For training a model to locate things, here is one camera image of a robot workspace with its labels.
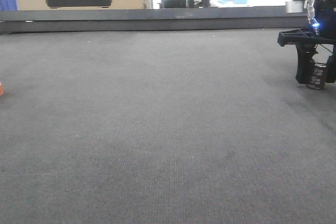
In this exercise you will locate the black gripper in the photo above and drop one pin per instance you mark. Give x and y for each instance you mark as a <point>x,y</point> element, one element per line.
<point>320,31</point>

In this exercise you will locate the dark cylindrical capacitor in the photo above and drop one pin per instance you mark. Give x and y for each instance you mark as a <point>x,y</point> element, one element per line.
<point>317,76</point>

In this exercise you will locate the orange cylindrical capacitor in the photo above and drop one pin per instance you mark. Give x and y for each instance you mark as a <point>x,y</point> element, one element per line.
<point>1,89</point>

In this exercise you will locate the light blue tray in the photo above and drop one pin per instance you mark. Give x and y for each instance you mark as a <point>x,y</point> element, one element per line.
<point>233,1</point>

